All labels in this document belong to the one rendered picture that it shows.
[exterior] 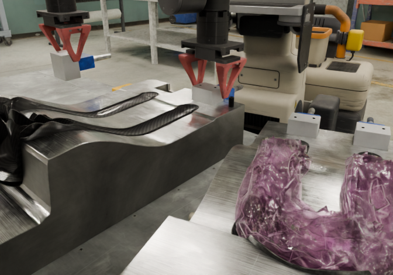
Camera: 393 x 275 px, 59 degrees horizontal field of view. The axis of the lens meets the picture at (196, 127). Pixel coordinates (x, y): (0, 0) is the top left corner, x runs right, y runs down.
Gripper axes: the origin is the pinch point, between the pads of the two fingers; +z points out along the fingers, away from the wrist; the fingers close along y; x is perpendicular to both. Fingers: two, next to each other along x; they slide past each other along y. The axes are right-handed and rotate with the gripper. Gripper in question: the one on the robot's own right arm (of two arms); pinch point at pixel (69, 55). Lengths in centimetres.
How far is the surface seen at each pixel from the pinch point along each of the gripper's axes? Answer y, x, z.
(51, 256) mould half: 36.4, -25.2, 13.8
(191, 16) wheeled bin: -493, 567, 85
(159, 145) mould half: 36.1, -7.1, 6.2
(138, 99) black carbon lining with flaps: 17.4, 4.0, 6.7
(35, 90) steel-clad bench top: -29.7, 3.2, 15.5
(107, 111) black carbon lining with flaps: 17.6, -3.3, 7.1
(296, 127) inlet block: 46.2, 15.2, 8.0
